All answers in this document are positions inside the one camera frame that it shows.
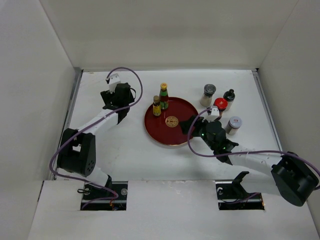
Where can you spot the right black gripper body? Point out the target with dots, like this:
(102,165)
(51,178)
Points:
(202,129)

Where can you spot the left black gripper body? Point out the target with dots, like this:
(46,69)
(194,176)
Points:
(108,97)

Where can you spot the green label sauce bottle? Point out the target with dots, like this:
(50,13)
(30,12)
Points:
(163,96)

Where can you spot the small yellow label bottle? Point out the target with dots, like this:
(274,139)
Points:
(156,107)

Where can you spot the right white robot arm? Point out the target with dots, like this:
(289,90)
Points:
(289,176)

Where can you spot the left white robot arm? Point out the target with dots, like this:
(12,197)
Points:
(79,156)

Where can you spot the red round tray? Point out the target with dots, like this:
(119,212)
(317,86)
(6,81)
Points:
(165,128)

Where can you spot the silver lid pepper jar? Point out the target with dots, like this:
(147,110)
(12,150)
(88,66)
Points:
(234,123)

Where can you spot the red lid sauce jar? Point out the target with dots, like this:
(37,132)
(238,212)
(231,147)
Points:
(221,104)

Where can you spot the black cap small bottle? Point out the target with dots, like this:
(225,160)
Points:
(229,96)

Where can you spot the grey lid spice shaker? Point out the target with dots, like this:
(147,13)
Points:
(208,92)

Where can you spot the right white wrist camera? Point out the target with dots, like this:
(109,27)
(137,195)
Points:
(212,114)

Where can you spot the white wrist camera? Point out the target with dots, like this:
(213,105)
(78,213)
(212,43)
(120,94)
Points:
(212,114)
(112,81)

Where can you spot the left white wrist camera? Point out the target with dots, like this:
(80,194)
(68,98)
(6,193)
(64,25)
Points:
(112,81)

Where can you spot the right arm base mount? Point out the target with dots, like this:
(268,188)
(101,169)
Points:
(231,196)

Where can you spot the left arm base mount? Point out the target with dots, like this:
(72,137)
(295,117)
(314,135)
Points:
(96,199)

